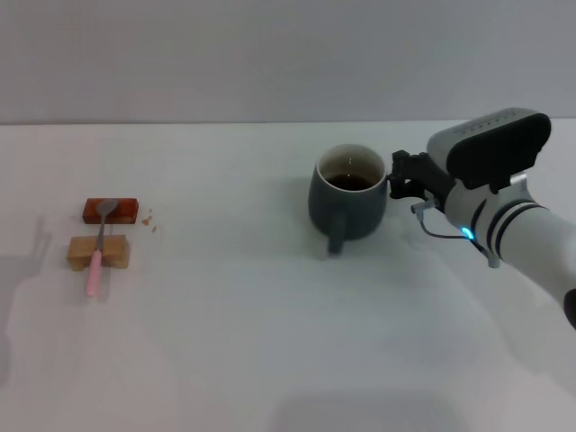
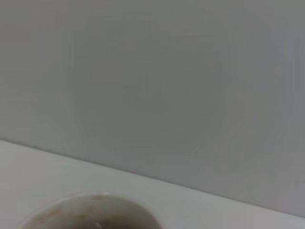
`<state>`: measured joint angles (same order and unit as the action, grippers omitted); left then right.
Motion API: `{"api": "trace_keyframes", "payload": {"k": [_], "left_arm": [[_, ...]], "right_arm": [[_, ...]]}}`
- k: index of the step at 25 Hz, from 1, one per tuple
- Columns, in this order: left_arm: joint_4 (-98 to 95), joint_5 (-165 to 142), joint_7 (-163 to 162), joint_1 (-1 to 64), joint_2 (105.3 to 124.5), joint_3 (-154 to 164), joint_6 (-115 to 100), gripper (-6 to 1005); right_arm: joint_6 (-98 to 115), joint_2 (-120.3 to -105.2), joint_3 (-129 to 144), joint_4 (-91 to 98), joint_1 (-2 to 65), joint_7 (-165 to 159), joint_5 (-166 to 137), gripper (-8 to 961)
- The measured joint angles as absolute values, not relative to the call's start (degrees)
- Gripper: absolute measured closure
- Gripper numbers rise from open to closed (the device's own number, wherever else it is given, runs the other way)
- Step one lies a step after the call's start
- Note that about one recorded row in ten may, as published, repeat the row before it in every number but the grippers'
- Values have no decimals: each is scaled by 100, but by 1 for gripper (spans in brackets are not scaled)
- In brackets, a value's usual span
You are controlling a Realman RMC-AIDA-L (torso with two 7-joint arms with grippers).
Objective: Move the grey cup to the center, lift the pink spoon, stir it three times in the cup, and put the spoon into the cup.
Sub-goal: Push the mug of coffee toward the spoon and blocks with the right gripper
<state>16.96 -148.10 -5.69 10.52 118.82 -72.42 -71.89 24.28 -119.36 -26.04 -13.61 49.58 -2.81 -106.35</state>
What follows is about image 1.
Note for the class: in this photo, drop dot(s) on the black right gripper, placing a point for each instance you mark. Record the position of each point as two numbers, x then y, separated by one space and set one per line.
429 177

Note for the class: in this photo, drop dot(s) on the grey ceramic cup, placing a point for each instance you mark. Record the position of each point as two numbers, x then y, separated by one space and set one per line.
355 211

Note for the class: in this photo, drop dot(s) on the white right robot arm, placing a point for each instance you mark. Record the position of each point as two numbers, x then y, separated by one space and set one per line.
535 243

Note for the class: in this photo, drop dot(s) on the reddish brown wooden block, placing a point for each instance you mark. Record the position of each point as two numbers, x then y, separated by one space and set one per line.
126 211

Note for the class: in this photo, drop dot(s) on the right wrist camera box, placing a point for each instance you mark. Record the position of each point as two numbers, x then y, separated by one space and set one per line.
495 144

